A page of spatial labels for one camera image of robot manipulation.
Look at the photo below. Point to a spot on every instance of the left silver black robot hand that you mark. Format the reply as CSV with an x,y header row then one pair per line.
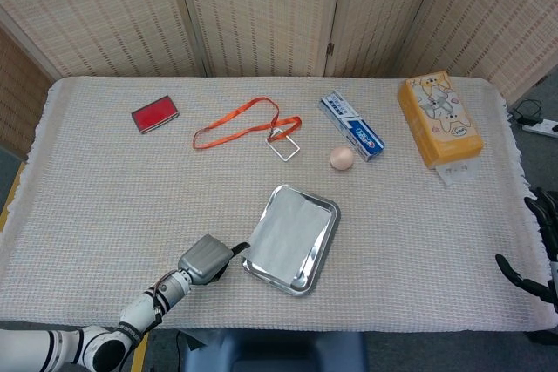
x,y
202,259

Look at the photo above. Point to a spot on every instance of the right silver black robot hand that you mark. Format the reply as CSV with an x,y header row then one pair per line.
x,y
551,232

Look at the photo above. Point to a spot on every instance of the white napkin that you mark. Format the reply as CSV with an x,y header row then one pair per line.
x,y
290,237

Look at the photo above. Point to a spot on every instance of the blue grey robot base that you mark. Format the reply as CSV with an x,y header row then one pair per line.
x,y
279,352

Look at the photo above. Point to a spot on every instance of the stainless steel tray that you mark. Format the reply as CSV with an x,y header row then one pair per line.
x,y
322,250

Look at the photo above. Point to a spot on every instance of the red card case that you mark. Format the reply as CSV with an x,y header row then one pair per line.
x,y
153,114

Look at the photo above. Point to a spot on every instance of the white power strip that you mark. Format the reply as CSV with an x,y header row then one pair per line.
x,y
540,127

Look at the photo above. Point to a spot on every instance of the white woven tablecloth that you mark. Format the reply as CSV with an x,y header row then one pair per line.
x,y
109,180

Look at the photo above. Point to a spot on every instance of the clear badge holder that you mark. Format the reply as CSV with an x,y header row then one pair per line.
x,y
270,145

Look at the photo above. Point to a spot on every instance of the yellow cat tissue pack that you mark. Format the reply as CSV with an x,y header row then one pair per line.
x,y
440,119

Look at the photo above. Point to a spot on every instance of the beige egg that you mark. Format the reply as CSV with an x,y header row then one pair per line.
x,y
342,157

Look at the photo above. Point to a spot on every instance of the blue white toothpaste box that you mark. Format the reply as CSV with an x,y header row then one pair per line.
x,y
353,126

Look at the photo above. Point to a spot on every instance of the woven folding screen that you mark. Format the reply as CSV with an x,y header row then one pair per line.
x,y
261,10

